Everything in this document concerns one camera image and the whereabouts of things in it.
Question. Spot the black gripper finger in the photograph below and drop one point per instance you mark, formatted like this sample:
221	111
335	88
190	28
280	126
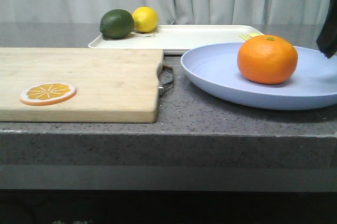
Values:
326	40

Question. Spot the whole orange fruit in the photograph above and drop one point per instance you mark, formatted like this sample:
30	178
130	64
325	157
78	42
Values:
267	59

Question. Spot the light blue plate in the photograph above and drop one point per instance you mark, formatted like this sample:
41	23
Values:
213	69

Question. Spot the yellow print on tray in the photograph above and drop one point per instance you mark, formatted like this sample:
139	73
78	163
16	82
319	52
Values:
248	36

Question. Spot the cream white tray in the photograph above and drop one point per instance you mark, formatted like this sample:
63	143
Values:
177	39

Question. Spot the yellow lemon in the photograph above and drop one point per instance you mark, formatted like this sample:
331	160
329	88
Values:
146	19

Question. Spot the green lime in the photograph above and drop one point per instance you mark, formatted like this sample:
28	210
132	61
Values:
117	24

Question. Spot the orange slice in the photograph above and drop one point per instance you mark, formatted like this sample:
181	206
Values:
48	93

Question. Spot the wooden cutting board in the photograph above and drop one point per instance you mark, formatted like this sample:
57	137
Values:
112	85

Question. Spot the metal cutting board handle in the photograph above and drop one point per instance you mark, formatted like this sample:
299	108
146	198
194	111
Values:
166	79

